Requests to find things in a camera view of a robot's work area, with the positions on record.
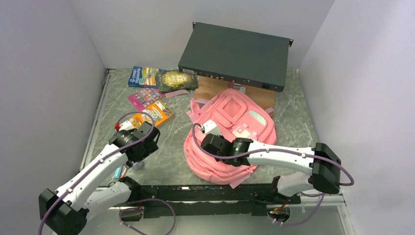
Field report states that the silver side rail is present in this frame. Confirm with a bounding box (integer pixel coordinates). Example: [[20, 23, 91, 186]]
[[78, 69, 116, 172]]

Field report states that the light blue marker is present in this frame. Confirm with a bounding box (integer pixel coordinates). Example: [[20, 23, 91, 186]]
[[113, 165, 124, 179]]

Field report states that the pink sticker card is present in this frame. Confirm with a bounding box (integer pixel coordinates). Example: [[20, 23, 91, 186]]
[[128, 88, 165, 111]]

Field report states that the orange book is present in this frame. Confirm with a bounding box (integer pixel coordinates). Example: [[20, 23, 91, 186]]
[[129, 100, 173, 128]]

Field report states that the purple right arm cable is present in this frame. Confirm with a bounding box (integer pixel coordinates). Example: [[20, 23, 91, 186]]
[[191, 122, 355, 227]]

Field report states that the blue treehouse book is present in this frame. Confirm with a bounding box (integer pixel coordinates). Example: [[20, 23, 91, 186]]
[[128, 66, 165, 88]]

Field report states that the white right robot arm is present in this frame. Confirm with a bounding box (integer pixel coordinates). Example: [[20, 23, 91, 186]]
[[201, 134, 341, 203]]

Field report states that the grey metal bracket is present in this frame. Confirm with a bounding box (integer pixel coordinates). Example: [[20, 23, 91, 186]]
[[228, 82, 246, 93]]

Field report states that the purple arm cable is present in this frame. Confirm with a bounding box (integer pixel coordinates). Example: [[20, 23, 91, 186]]
[[37, 111, 177, 235], [191, 122, 355, 227]]

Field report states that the dark green yellow book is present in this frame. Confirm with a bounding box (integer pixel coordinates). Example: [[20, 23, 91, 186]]
[[156, 70, 199, 93]]

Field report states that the pink student backpack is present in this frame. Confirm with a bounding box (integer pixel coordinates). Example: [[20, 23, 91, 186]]
[[184, 89, 277, 188]]

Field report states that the wooden support block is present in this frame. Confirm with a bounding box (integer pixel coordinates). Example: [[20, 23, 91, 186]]
[[194, 76, 277, 110]]

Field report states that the dark green rack device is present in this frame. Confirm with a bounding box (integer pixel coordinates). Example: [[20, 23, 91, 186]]
[[178, 22, 293, 92]]

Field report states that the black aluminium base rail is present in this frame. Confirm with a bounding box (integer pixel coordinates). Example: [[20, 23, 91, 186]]
[[60, 183, 305, 218]]

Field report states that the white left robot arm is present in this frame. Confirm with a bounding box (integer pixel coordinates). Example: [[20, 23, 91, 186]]
[[38, 122, 160, 235]]

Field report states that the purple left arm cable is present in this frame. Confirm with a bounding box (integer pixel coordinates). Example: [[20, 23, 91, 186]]
[[37, 111, 177, 235]]

